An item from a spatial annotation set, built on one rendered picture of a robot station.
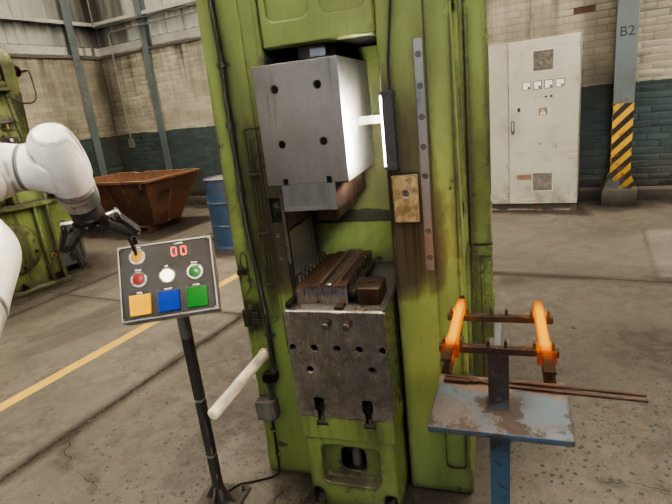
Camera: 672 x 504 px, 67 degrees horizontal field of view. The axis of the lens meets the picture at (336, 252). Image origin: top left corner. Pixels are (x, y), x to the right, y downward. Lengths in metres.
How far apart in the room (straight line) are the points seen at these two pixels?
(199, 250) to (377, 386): 0.82
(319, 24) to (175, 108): 8.53
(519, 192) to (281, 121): 5.52
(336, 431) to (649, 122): 6.23
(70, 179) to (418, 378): 1.45
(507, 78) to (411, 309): 5.24
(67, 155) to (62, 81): 9.79
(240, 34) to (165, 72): 8.43
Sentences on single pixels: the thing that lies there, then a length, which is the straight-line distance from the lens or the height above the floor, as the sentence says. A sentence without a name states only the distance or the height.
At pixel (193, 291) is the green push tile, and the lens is 1.89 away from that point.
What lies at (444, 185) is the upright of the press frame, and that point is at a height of 1.31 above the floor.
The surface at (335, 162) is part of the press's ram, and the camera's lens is 1.71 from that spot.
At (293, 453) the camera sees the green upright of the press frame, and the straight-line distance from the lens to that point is 2.49.
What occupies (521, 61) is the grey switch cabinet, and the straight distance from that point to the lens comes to 6.90.
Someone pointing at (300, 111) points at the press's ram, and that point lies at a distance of 1.74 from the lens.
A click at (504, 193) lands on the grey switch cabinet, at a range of 7.06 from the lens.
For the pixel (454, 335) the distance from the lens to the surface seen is 1.50.
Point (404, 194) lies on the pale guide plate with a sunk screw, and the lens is 1.81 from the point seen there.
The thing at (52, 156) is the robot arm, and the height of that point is 1.58.
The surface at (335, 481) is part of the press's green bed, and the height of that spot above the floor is 0.16.
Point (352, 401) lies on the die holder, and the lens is 1.97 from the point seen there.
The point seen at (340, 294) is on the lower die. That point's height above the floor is 0.96.
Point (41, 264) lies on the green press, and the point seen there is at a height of 0.27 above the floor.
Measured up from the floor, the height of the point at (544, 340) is 0.95.
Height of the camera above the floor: 1.62
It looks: 16 degrees down
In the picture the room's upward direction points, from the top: 6 degrees counter-clockwise
